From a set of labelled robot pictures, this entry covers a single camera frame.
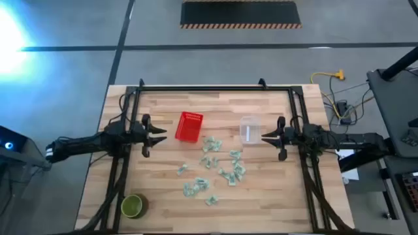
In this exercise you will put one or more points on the green stevia packet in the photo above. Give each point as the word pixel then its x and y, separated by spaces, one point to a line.
pixel 217 145
pixel 186 189
pixel 202 182
pixel 209 139
pixel 204 159
pixel 211 200
pixel 223 172
pixel 215 161
pixel 234 161
pixel 239 176
pixel 208 164
pixel 205 149
pixel 232 180
pixel 195 189
pixel 240 168
pixel 234 154

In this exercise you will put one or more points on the black box with blue light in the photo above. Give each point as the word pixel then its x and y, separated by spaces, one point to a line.
pixel 13 140

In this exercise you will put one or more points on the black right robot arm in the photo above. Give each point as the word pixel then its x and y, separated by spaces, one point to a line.
pixel 352 138

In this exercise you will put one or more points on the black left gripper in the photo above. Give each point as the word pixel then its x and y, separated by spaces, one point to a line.
pixel 145 135

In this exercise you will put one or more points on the black aluminium table frame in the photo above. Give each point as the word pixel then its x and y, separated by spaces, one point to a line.
pixel 212 88

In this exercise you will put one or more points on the black keypad device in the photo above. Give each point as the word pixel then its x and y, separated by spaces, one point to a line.
pixel 412 191

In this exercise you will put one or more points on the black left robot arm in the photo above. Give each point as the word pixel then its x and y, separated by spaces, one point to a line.
pixel 81 145

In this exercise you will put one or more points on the black hazard-striped floor mat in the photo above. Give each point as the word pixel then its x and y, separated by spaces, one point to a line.
pixel 240 13

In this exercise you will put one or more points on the black pole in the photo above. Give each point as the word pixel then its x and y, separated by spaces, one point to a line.
pixel 400 64

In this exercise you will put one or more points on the red plastic slotted basket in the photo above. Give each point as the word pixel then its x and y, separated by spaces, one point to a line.
pixel 189 129

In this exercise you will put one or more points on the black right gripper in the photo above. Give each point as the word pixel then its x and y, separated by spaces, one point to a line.
pixel 284 137

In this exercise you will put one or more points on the black power strip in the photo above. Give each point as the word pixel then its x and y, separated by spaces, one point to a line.
pixel 343 109

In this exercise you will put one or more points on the white paper sheet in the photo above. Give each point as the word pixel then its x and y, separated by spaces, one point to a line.
pixel 351 174

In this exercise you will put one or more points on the packets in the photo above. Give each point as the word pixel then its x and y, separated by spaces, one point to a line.
pixel 182 169

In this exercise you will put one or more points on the clear plastic container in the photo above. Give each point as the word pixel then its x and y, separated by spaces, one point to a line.
pixel 249 130

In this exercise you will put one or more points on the green bowl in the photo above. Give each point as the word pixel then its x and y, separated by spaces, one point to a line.
pixel 131 206

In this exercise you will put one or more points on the grey equipment cart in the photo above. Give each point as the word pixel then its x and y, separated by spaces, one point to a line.
pixel 395 107

